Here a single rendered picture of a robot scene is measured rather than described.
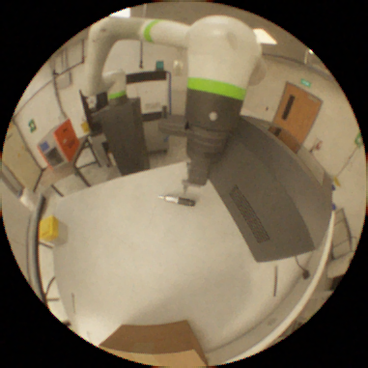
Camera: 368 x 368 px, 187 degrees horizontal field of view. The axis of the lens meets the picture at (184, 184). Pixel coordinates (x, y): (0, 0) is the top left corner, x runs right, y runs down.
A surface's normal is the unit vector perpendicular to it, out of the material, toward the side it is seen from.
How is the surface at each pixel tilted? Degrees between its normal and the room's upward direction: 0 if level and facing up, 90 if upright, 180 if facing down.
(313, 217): 57
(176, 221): 0
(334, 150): 90
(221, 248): 0
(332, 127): 90
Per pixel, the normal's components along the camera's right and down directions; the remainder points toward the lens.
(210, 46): -0.51, 0.77
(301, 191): -0.74, -0.11
